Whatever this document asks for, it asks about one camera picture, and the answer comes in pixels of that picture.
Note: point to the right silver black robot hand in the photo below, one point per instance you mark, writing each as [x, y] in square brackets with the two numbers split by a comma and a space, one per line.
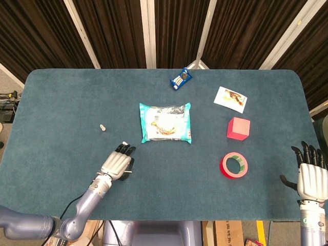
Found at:
[314, 182]

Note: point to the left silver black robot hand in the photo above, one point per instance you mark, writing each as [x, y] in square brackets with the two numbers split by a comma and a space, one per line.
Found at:
[115, 165]

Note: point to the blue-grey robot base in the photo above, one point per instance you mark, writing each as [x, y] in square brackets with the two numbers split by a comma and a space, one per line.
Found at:
[159, 233]

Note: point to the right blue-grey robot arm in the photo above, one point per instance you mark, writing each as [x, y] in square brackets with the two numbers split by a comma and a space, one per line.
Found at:
[311, 225]

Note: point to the dark grey chair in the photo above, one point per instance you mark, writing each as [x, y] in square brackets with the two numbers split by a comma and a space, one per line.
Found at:
[323, 130]

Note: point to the teal felt table cover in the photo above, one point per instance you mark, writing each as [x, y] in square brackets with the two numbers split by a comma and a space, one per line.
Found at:
[164, 184]

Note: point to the teal clear food package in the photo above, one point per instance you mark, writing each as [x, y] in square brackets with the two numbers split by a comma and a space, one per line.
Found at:
[165, 123]

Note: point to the brown cardboard box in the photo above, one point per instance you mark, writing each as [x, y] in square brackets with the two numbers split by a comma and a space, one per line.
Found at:
[228, 233]
[91, 230]

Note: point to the red tape roll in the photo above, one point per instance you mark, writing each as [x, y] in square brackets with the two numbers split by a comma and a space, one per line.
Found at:
[232, 175]

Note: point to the red printed packet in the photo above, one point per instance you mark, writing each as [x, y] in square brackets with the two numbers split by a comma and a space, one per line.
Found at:
[251, 242]

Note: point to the pink foam cube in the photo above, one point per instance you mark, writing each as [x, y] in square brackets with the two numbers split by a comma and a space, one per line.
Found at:
[238, 128]

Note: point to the blue cookie packet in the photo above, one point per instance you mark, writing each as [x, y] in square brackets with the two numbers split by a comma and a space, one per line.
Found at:
[180, 79]

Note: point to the white playing card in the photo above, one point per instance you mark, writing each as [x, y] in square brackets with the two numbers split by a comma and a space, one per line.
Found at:
[225, 98]

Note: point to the dark brown curtain panel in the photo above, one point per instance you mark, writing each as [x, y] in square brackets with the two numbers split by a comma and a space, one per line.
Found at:
[38, 33]
[115, 30]
[179, 30]
[312, 51]
[251, 30]

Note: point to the white partition frame post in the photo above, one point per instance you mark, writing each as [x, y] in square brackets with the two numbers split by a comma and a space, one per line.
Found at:
[10, 75]
[82, 36]
[289, 33]
[207, 25]
[146, 33]
[317, 109]

